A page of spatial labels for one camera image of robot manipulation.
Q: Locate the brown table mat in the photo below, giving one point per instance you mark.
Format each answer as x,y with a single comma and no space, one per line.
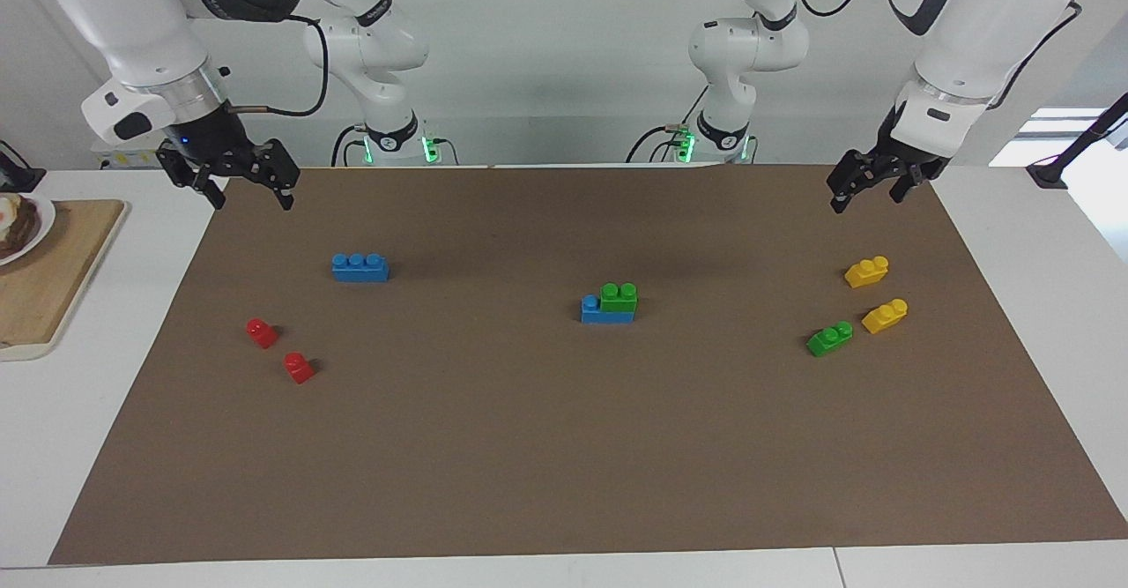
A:
564,447

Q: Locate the black desk mount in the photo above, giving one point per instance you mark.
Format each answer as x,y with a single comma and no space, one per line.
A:
19,178

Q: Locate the white power strip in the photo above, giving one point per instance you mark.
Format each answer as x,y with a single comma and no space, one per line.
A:
119,159

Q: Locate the toy sandwich food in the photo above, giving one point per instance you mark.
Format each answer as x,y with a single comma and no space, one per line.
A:
16,225

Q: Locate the red one-stud toy block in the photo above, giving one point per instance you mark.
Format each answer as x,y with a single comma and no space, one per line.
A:
261,333
299,368

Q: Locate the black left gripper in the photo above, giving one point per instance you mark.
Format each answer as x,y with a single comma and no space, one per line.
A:
881,165

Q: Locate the blue three-stud toy block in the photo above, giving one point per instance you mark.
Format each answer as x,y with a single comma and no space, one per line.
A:
592,313
359,269

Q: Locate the wooden cutting board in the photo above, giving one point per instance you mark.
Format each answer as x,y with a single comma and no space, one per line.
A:
26,352
62,279

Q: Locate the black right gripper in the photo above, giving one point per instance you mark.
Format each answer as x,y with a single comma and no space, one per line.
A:
211,143

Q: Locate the white plate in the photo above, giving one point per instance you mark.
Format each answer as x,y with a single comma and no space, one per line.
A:
46,222

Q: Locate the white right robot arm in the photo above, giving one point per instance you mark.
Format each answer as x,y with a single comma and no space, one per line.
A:
115,6

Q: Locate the yellow two-stud toy block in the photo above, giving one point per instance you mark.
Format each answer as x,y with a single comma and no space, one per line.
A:
884,316
866,272

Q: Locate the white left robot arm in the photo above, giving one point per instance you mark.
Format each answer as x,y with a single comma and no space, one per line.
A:
978,15

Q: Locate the black clamp stand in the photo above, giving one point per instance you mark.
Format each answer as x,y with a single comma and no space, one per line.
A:
1071,152

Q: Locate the green two-stud toy block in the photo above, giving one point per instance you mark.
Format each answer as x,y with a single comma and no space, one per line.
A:
619,299
829,339

